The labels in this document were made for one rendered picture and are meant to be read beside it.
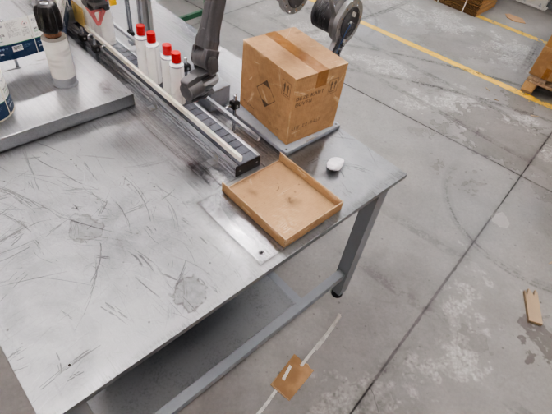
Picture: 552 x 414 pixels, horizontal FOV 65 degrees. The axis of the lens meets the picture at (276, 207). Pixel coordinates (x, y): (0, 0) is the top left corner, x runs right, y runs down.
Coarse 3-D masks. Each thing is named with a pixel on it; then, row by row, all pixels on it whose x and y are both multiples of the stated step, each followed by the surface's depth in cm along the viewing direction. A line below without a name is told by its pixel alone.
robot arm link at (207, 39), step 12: (216, 0) 128; (204, 12) 130; (216, 12) 130; (204, 24) 131; (216, 24) 132; (204, 36) 132; (216, 36) 134; (192, 48) 136; (204, 48) 133; (216, 48) 136; (192, 60) 138; (204, 60) 134
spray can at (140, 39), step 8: (136, 24) 161; (136, 32) 161; (144, 32) 162; (136, 40) 163; (144, 40) 162; (136, 48) 165; (144, 48) 165; (144, 56) 167; (144, 64) 169; (144, 72) 172
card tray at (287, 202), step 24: (264, 168) 152; (288, 168) 153; (240, 192) 142; (264, 192) 144; (288, 192) 145; (312, 192) 146; (264, 216) 136; (288, 216) 138; (312, 216) 139; (288, 240) 128
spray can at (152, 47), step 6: (150, 30) 158; (150, 36) 157; (150, 42) 159; (156, 42) 161; (150, 48) 160; (156, 48) 160; (150, 54) 161; (156, 54) 162; (150, 60) 163; (156, 60) 163; (150, 66) 165; (156, 66) 165; (150, 72) 167; (156, 72) 167; (150, 78) 169; (156, 78) 169
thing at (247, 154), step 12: (120, 48) 187; (120, 60) 181; (132, 60) 182; (132, 72) 175; (144, 84) 171; (192, 108) 163; (204, 120) 159; (204, 132) 154; (216, 132) 155; (228, 132) 156; (216, 144) 151; (228, 144) 151; (240, 144) 152; (228, 156) 147; (252, 156) 148
